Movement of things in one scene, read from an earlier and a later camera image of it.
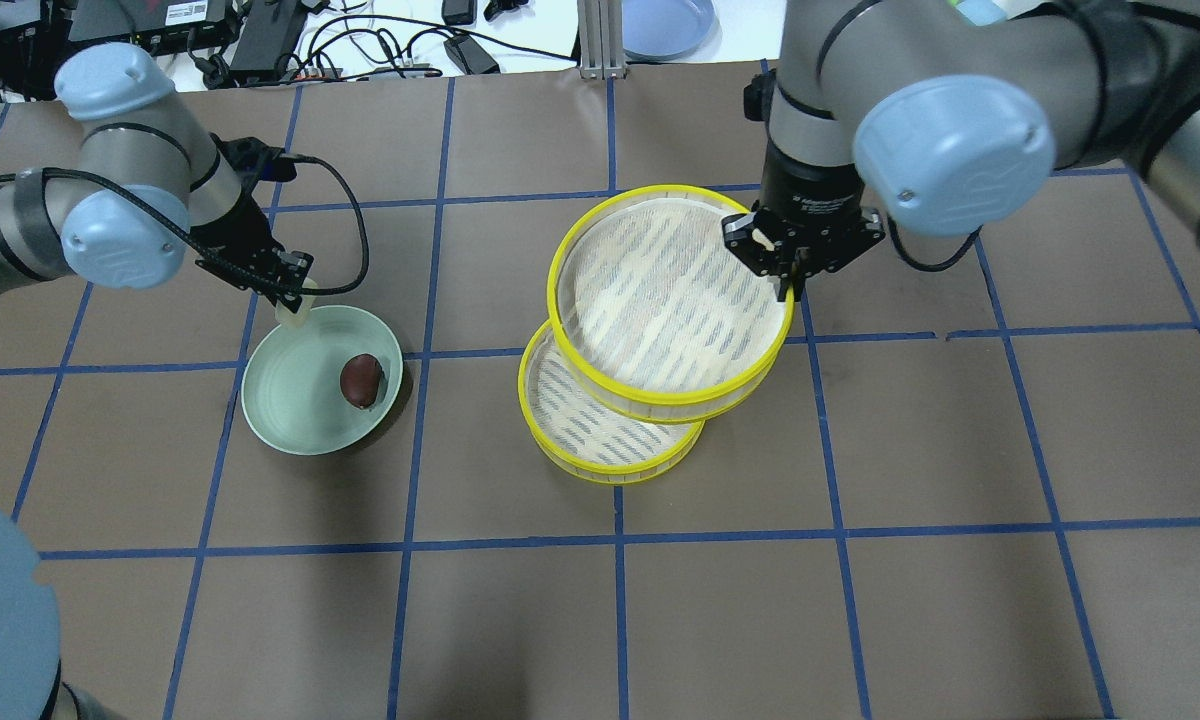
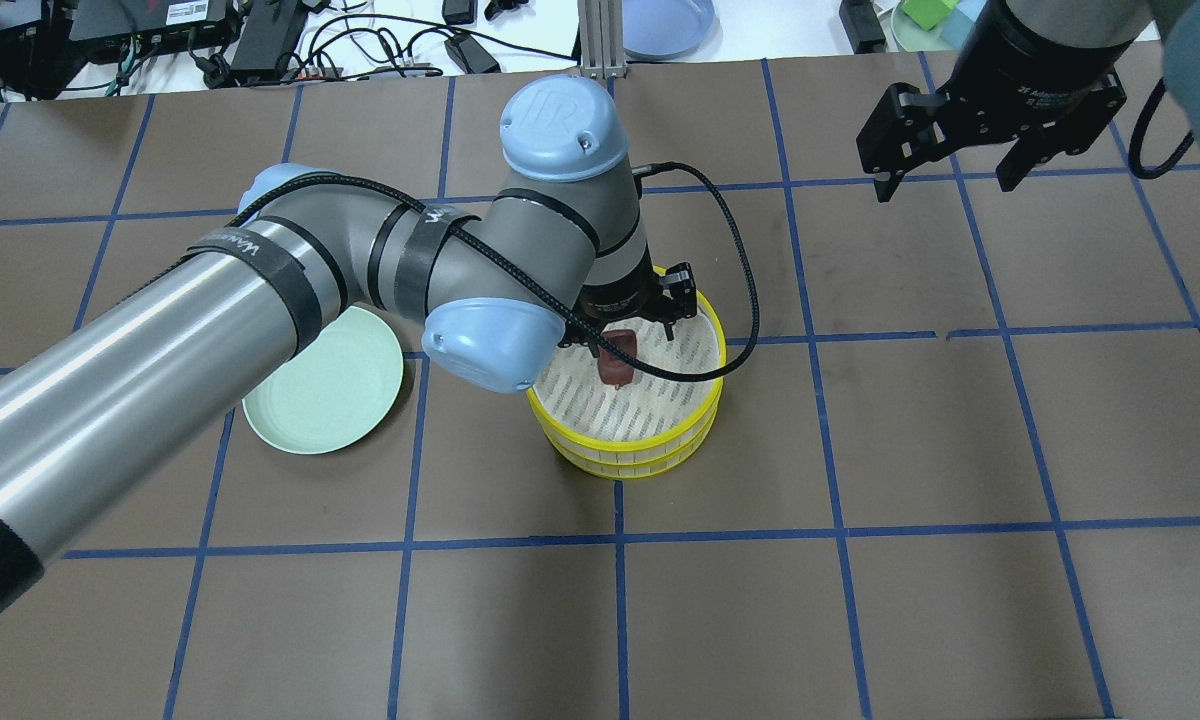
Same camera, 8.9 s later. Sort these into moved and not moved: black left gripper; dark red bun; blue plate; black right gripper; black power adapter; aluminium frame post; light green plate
Moved: black left gripper; dark red bun; black right gripper
Not moved: light green plate; blue plate; aluminium frame post; black power adapter
